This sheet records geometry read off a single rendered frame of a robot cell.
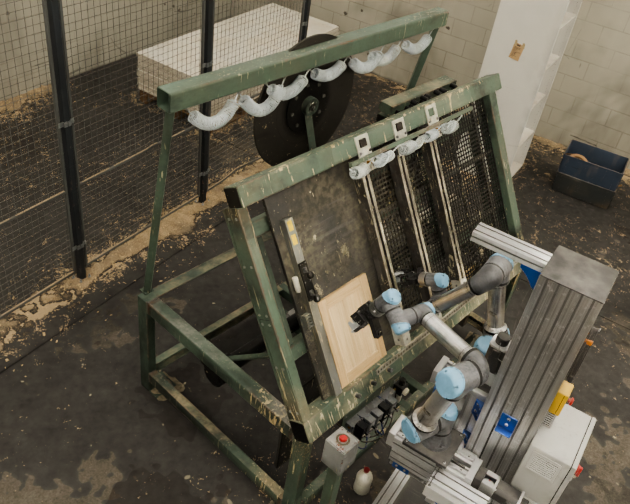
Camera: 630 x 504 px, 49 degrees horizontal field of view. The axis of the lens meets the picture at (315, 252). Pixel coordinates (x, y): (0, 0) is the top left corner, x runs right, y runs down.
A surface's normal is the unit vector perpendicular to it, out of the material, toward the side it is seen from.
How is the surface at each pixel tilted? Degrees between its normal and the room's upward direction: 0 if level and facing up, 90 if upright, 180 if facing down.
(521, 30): 90
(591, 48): 90
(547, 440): 0
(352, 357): 59
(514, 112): 90
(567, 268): 0
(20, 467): 0
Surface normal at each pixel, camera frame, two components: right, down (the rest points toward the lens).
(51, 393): 0.13, -0.78
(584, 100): -0.54, 0.46
